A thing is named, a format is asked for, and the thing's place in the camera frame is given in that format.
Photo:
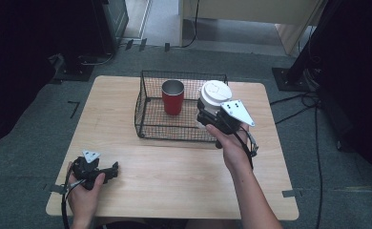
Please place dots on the dark curtain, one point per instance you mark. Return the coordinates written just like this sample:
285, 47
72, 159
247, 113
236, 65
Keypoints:
362, 79
22, 63

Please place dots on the person's left hand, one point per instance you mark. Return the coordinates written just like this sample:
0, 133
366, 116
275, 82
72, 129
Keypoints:
84, 200

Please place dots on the red metal cup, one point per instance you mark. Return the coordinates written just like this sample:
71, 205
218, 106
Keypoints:
173, 101

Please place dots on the person's right hand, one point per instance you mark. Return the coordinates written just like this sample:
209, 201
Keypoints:
235, 152

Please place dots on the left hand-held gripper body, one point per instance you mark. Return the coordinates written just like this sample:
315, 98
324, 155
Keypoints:
87, 173

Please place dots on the black metal stand with base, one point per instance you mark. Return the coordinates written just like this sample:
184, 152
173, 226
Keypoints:
297, 68

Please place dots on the black equipment cabinet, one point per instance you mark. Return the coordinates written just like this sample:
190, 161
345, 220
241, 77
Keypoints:
111, 25

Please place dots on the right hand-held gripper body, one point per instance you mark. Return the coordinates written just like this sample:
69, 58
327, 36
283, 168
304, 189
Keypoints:
231, 120

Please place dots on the black stand base plate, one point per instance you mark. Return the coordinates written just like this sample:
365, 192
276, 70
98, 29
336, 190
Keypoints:
74, 68

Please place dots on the grey tape piece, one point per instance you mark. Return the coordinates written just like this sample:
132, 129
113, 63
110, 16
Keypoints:
289, 193
57, 188

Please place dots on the beige wooden furniture panel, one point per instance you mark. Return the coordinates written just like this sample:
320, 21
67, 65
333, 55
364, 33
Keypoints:
254, 12

